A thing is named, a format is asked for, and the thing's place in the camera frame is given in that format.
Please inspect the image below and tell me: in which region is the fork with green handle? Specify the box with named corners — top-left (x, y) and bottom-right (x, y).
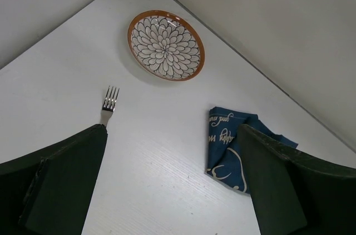
top-left (100, 86), bottom-right (120, 127)

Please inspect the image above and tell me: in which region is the floral plate with orange rim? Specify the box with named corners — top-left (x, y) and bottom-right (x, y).
top-left (127, 10), bottom-right (205, 82)

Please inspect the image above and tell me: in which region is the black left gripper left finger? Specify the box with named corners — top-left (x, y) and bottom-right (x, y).
top-left (1, 124), bottom-right (108, 234)

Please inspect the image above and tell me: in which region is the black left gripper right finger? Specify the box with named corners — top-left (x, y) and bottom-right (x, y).
top-left (238, 124), bottom-right (355, 234)

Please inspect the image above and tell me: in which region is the dark blue printed cloth napkin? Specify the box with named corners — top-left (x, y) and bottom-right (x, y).
top-left (206, 107), bottom-right (298, 194)

